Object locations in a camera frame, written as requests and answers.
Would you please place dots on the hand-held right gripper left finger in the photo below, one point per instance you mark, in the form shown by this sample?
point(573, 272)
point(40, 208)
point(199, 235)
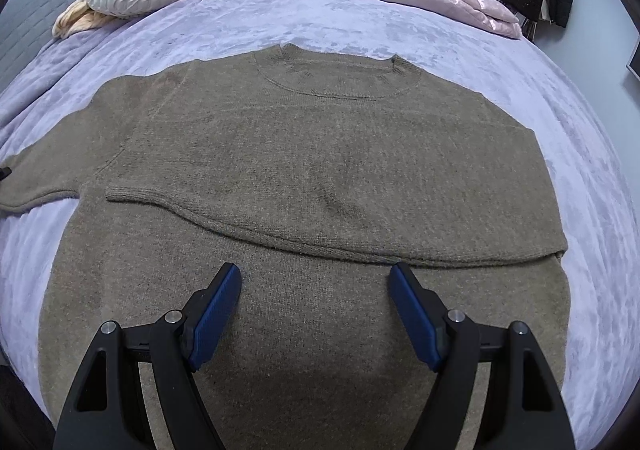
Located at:
point(218, 310)

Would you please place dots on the olive brown knit sweater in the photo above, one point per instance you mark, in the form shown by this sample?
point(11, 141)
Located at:
point(310, 210)

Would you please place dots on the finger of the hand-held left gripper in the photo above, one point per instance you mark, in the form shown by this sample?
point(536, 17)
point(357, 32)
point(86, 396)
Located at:
point(4, 173)

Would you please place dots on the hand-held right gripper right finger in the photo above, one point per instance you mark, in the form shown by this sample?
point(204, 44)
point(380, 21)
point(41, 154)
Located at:
point(414, 310)

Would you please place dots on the lavender plush blanket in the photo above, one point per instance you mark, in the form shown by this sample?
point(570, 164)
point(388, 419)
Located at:
point(500, 94)

